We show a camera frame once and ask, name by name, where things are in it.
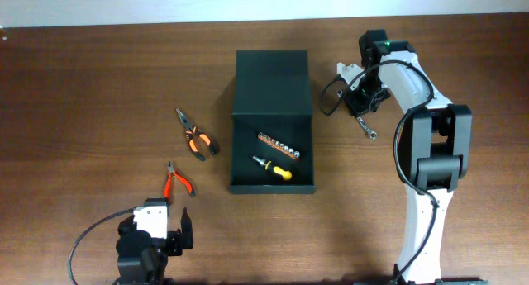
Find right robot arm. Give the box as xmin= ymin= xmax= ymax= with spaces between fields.
xmin=337 ymin=29 xmax=472 ymax=284

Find right black cable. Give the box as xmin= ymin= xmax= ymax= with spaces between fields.
xmin=318 ymin=59 xmax=440 ymax=285

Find small red-handled cutters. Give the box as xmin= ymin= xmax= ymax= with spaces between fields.
xmin=163 ymin=161 xmax=195 ymax=204

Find silver double-ended wrench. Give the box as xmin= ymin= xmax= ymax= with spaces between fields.
xmin=356 ymin=116 xmax=377 ymax=140

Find orange socket bit rail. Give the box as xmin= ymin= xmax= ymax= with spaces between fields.
xmin=257 ymin=132 xmax=300 ymax=160

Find dark green open box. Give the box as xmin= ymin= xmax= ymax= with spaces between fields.
xmin=230 ymin=50 xmax=316 ymax=194

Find left black cable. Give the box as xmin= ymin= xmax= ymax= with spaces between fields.
xmin=67 ymin=207 xmax=136 ymax=285

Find yellow black stubby screwdriver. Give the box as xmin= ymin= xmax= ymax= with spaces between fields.
xmin=251 ymin=155 xmax=293 ymax=181

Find orange black needle-nose pliers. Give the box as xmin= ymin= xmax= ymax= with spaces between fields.
xmin=176 ymin=108 xmax=218 ymax=161

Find black cable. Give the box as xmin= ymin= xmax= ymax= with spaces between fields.
xmin=318 ymin=59 xmax=440 ymax=285
xmin=67 ymin=207 xmax=136 ymax=285

